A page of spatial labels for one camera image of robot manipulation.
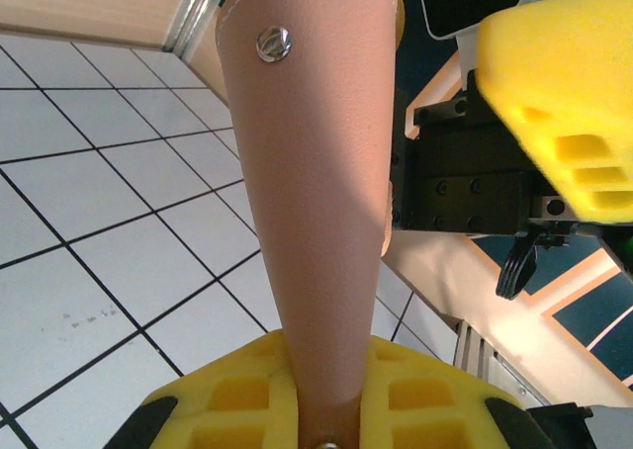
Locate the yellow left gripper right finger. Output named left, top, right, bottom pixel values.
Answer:
left=359, top=334, right=563, bottom=449

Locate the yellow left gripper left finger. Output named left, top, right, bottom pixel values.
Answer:
left=102, top=332, right=304, bottom=449

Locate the tan leather card holder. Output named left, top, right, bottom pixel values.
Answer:
left=216, top=0, right=407, bottom=449

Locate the aluminium side rail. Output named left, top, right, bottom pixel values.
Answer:
left=452, top=317, right=548, bottom=413

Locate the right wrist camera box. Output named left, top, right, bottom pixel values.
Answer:
left=413, top=0, right=581, bottom=72

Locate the aluminium corner post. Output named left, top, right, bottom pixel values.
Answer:
left=165, top=0, right=222, bottom=57

